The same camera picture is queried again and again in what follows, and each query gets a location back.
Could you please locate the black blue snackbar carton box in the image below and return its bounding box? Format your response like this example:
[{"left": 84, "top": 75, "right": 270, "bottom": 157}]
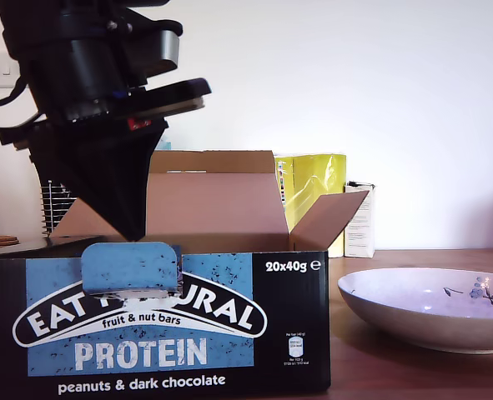
[{"left": 0, "top": 149, "right": 370, "bottom": 396}]

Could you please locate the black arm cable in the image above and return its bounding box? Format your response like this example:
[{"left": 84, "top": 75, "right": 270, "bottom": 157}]
[
  {"left": 0, "top": 76, "right": 29, "bottom": 108},
  {"left": 0, "top": 110, "right": 47, "bottom": 132}
]

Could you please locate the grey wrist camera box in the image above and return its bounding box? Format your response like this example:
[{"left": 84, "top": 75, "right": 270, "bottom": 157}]
[{"left": 144, "top": 22, "right": 185, "bottom": 73}]

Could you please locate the yellow wrapped packet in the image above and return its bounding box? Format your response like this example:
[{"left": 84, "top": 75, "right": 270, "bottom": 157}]
[{"left": 274, "top": 153, "right": 349, "bottom": 259}]

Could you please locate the white floral bowl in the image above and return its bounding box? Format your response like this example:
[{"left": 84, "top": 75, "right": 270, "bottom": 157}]
[{"left": 337, "top": 267, "right": 493, "bottom": 356}]

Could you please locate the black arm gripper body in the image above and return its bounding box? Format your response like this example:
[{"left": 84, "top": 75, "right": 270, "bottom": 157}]
[{"left": 0, "top": 38, "right": 213, "bottom": 147}]

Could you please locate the wire stick holder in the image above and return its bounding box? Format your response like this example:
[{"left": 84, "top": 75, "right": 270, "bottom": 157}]
[{"left": 40, "top": 178, "right": 78, "bottom": 237}]

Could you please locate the white printed carton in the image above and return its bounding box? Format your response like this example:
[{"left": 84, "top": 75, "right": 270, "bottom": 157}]
[{"left": 344, "top": 180, "right": 377, "bottom": 258}]

